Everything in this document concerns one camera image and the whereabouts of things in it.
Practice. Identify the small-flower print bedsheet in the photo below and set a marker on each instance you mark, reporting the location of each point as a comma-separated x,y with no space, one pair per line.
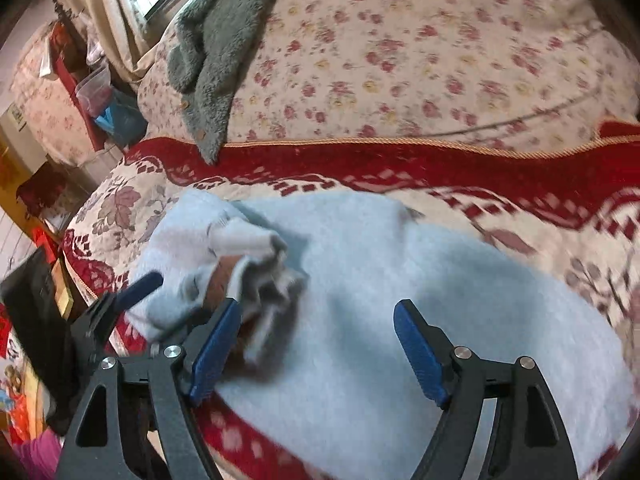
400,60

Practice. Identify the floral red-bordered fleece blanket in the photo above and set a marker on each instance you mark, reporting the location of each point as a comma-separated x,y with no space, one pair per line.
500,175

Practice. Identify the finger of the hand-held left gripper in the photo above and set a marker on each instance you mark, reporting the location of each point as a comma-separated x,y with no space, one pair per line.
142,287

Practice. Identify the clear plastic container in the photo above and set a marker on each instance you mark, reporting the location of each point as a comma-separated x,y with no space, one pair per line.
95,87

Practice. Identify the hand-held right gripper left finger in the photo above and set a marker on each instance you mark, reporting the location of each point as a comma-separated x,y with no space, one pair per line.
215,355

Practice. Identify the light grey pants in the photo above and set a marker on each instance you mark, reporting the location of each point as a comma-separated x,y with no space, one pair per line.
400,270

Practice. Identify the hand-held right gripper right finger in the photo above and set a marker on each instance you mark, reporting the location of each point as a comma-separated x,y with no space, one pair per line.
417,355

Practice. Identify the beige curtain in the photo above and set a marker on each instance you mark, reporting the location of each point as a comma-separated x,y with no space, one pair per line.
115,20

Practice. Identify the grey-green fluffy garment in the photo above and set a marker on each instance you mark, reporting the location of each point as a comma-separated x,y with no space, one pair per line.
215,50

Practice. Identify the floral fabric cover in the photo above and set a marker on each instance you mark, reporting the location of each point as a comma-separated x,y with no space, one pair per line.
45,105

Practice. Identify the dark red chair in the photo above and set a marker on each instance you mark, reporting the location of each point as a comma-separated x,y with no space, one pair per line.
40,190

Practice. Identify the white wall socket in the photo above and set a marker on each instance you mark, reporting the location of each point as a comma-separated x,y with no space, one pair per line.
19,117

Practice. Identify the blue plastic bag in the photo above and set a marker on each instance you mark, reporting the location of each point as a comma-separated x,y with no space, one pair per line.
120,120

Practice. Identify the red cabinet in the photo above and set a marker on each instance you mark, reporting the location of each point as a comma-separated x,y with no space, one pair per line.
67,70

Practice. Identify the pink cloth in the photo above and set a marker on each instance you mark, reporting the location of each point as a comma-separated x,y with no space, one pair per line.
45,455

